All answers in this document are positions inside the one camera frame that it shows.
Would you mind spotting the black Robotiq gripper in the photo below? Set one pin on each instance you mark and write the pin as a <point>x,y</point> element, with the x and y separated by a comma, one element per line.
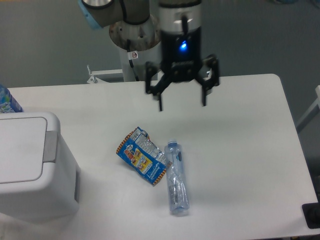
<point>181,62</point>

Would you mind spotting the white trash can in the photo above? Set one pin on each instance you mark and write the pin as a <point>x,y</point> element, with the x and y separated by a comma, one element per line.
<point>31,189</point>

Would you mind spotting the blue snack wrapper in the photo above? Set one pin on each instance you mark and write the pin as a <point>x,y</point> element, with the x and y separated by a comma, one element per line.
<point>139,152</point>

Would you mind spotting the clear plastic water bottle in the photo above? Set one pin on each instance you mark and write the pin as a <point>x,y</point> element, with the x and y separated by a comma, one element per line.
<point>175,178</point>

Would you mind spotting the blue labelled bottle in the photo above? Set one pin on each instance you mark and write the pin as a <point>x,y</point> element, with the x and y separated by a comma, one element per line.
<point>8,104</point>

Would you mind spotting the black clamp at table edge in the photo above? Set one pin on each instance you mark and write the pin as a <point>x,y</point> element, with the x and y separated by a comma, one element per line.
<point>311,213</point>

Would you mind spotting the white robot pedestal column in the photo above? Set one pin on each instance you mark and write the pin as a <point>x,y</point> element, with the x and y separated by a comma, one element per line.
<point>136,44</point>

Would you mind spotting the white pedestal base frame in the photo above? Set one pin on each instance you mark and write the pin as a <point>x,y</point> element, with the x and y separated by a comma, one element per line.
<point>107,73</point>

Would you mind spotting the white frame at right edge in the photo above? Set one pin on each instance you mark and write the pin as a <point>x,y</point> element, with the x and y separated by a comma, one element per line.
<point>310,113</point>

